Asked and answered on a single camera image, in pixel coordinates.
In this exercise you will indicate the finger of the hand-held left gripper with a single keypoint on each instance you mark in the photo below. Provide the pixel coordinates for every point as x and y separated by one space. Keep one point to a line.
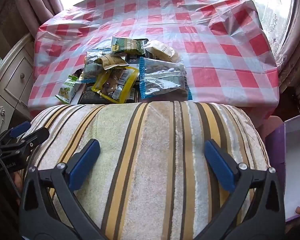
36 136
18 130

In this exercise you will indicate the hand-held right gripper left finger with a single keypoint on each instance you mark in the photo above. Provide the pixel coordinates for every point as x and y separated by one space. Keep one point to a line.
86 165

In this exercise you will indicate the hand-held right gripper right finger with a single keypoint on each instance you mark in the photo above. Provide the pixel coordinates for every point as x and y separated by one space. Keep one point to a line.
218 165

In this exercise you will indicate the purple cardboard box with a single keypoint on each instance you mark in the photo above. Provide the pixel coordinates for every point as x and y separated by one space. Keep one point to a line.
297 160

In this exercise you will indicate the green pea snack packet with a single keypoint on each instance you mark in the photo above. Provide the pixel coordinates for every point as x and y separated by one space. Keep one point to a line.
127 46

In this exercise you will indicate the cream cabinet with drawers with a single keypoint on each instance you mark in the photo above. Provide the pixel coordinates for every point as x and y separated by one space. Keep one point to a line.
15 80

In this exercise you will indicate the green white nut packet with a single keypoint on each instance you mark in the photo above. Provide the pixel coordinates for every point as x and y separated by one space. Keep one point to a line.
66 90

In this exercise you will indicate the striped plush blanket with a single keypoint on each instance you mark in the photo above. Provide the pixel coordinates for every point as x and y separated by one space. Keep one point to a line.
150 155

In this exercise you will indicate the black snack packet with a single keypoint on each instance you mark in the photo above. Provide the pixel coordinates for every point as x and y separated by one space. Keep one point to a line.
133 95
88 96

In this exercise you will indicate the large yellow snack packet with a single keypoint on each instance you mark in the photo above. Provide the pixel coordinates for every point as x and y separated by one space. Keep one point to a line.
115 82

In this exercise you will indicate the grey silver snack packet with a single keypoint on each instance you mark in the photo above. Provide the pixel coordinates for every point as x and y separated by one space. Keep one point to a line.
91 63

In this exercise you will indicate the silver blue snack packet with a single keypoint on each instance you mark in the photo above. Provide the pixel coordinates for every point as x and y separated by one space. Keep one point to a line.
162 80

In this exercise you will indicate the brown gold snack packet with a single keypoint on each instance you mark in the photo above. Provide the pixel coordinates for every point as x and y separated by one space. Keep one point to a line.
112 60

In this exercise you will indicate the white snack packet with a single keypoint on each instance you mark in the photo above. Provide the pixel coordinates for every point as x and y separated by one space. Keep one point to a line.
161 50

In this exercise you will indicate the red white checkered tablecloth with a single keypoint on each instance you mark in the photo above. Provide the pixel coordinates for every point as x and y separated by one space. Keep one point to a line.
165 17

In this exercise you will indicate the sheer lace curtain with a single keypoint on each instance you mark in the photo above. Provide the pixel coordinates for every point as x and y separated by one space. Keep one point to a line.
272 12

